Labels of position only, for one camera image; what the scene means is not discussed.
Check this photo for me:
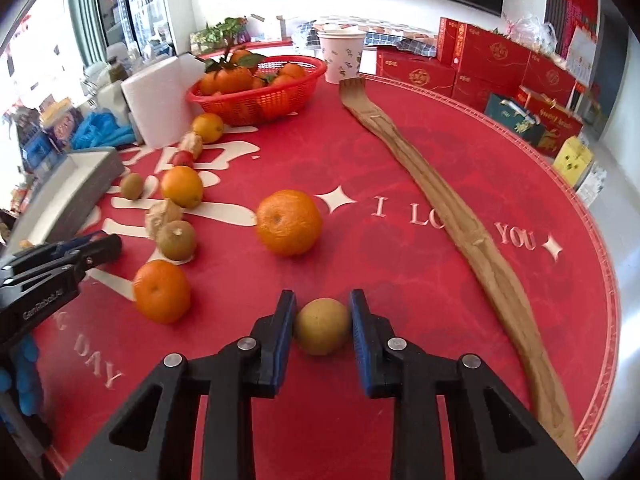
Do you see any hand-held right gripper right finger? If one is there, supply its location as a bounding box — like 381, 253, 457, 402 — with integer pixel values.
349, 289, 586, 480

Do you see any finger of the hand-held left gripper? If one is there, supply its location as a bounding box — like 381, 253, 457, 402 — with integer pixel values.
65, 233, 123, 281
0, 237, 103, 273

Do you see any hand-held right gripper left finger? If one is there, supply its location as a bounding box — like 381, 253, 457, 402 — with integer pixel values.
62, 289, 298, 480

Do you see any round yellow-brown pear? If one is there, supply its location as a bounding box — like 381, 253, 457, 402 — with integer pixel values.
293, 298, 352, 356

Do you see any grey white tray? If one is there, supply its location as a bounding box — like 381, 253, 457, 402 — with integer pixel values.
7, 146, 126, 246

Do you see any beige walnut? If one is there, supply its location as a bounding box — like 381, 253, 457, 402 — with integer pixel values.
145, 198, 182, 238
179, 131, 204, 159

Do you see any small brown kiwi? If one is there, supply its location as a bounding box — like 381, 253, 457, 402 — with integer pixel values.
120, 172, 145, 199

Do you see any large orange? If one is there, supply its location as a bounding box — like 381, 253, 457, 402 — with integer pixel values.
255, 190, 323, 257

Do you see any person's left hand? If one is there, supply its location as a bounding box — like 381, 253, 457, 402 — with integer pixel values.
0, 335, 43, 416

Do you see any colourful printed box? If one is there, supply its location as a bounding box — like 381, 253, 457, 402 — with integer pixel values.
40, 105, 83, 151

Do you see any white paper towel roll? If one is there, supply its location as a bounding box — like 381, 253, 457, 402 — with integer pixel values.
121, 54, 206, 150

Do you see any wooden back scratcher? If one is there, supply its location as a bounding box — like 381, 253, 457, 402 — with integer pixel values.
339, 77, 578, 463

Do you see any pile of leafy tangerines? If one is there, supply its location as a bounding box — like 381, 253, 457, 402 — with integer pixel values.
199, 49, 307, 96

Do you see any red plastic basket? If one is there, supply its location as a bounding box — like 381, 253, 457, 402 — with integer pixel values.
186, 55, 328, 127

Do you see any green potted plant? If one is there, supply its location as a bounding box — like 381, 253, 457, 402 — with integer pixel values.
190, 17, 249, 56

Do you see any glass door cabinet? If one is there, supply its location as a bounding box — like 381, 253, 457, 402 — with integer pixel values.
95, 0, 176, 56

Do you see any dark green gift box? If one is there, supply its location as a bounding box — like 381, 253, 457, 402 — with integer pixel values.
484, 92, 546, 148

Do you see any yellow box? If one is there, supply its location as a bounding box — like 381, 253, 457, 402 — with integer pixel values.
552, 136, 595, 191

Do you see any patterned paper cup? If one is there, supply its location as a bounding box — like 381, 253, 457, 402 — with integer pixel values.
316, 30, 367, 85

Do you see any checkered cloth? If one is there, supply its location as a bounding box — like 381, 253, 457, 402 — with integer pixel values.
295, 12, 438, 58

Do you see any stack of red gift boxes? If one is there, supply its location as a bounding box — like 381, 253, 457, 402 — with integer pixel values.
375, 16, 586, 158

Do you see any clear plastic bag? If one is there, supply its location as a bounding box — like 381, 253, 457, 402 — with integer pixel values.
505, 12, 558, 56

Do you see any white wall calendar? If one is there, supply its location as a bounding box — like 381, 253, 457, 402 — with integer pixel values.
566, 25, 598, 86

